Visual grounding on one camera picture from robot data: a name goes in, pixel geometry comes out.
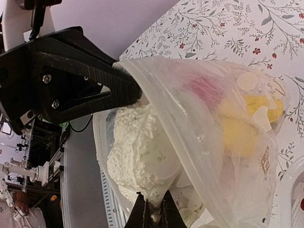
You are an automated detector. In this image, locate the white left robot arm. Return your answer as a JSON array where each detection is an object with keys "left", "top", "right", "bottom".
[{"left": 0, "top": 0, "right": 142, "bottom": 135}]

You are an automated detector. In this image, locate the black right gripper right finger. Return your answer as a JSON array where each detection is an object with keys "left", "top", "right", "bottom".
[{"left": 161, "top": 190, "right": 187, "bottom": 228}]

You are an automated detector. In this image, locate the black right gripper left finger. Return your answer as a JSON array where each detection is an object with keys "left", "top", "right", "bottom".
[{"left": 124, "top": 192, "right": 151, "bottom": 228}]

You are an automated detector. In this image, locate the white plastic basket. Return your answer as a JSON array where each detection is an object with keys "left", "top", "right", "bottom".
[{"left": 278, "top": 156, "right": 304, "bottom": 228}]

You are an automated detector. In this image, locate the clear zip top bag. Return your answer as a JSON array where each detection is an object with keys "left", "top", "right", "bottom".
[{"left": 93, "top": 57, "right": 289, "bottom": 228}]

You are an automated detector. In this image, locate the yellow corn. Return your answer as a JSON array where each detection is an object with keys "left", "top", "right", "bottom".
[
  {"left": 217, "top": 98, "right": 259, "bottom": 158},
  {"left": 243, "top": 95, "right": 285, "bottom": 123}
]

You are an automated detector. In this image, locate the red bell pepper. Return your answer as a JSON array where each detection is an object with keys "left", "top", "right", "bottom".
[{"left": 184, "top": 74, "right": 225, "bottom": 109}]

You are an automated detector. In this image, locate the aluminium front rail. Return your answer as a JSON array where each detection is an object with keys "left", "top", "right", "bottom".
[{"left": 60, "top": 115, "right": 126, "bottom": 228}]

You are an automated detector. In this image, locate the white green cauliflower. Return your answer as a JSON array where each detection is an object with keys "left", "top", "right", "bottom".
[{"left": 107, "top": 103, "right": 189, "bottom": 209}]

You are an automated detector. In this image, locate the floral tablecloth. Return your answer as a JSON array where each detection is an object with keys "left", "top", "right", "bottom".
[{"left": 118, "top": 0, "right": 304, "bottom": 181}]

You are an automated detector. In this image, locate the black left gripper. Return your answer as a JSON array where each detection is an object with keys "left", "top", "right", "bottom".
[{"left": 0, "top": 26, "right": 142, "bottom": 134}]

